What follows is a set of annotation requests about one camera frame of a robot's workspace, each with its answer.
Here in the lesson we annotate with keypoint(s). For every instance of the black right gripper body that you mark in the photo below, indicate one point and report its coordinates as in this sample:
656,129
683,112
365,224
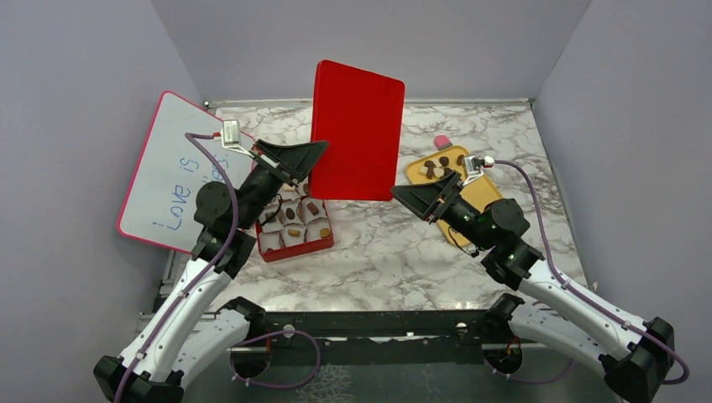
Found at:
463,216

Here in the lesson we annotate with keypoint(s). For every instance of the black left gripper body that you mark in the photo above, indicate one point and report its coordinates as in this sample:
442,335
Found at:
259,187

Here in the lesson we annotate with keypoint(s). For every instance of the milk chocolate rectangle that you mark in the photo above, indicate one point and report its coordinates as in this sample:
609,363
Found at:
312,208

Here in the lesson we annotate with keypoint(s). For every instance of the red chocolate box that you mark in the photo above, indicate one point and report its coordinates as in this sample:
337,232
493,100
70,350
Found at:
292,224

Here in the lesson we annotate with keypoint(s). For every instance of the red box lid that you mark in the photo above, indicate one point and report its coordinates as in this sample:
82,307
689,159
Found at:
359,114

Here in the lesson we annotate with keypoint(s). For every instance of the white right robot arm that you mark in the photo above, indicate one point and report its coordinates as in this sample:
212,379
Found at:
632,354

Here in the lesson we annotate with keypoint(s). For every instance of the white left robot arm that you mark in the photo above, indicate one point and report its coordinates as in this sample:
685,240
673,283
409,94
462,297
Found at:
167,355

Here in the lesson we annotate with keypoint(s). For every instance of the yellow plastic tray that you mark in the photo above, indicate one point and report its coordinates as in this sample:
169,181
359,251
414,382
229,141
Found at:
428,169

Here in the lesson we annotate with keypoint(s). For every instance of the pink eraser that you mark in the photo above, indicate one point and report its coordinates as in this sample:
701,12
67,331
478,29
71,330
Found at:
442,142

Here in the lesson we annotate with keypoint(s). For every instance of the pink framed whiteboard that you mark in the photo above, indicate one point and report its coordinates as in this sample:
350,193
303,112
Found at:
160,203

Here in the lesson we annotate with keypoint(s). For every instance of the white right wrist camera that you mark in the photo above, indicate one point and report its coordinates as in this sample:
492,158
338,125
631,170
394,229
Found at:
474,167

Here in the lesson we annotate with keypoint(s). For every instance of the black metal base rail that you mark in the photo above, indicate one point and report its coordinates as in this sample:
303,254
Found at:
301,338

